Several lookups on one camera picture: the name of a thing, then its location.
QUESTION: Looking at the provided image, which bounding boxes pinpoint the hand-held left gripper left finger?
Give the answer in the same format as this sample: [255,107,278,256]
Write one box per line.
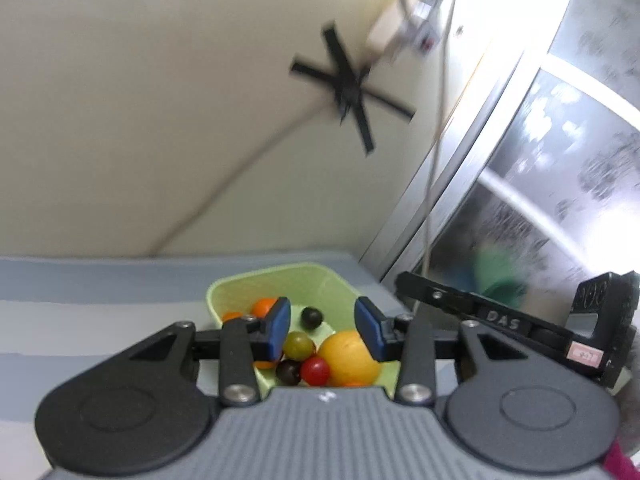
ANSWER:
[100,296,292,407]

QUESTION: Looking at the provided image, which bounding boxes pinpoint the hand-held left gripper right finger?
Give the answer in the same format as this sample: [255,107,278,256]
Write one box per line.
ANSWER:
[354,296,551,406]

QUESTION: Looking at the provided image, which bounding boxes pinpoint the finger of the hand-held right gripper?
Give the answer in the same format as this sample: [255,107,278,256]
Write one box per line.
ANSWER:
[395,271,532,334]

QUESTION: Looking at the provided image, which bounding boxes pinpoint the green cherry tomato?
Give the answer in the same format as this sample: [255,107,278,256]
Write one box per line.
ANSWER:
[285,331,316,361]

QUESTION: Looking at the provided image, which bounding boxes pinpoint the large yellow citrus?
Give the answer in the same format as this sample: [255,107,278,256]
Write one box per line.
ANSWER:
[317,330,382,387]

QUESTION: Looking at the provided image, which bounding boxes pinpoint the large dark purple tomato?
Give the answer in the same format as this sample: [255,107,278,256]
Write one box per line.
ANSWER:
[275,359,302,386]

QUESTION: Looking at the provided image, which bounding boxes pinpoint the red cherry tomato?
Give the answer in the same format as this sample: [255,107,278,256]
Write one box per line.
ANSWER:
[300,356,331,386]

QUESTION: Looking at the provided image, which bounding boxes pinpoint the green plastic basket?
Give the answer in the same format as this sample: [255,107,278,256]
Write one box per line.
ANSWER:
[206,262,401,391]

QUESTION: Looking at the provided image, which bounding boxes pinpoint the green object behind glass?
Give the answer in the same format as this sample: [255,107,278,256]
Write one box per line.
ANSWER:
[475,247,528,301]

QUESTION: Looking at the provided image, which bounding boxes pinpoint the frosted glass window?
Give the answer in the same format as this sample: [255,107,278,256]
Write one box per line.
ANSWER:
[360,0,640,361]

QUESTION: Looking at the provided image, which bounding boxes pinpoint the striped bed sheet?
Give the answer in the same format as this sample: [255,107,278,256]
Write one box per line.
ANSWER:
[0,247,416,480]

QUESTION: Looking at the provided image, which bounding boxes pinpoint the black tape cross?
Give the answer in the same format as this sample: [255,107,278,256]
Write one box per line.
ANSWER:
[290,22,417,156]

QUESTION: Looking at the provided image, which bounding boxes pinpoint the white power strip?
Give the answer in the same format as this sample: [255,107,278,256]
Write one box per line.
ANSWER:
[367,0,468,56]

